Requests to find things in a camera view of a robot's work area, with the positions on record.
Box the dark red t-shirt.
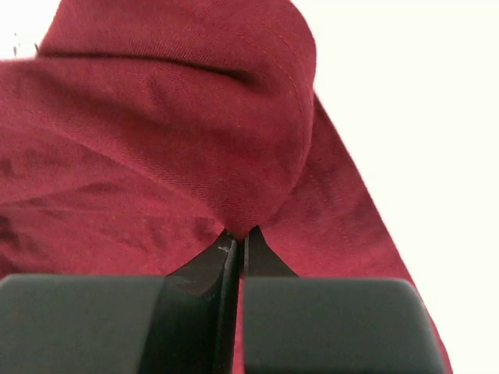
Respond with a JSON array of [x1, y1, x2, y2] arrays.
[[0, 0, 455, 374]]

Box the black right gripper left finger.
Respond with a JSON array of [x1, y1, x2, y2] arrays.
[[1, 233, 238, 374]]

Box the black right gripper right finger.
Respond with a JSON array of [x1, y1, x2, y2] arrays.
[[242, 228, 445, 374]]

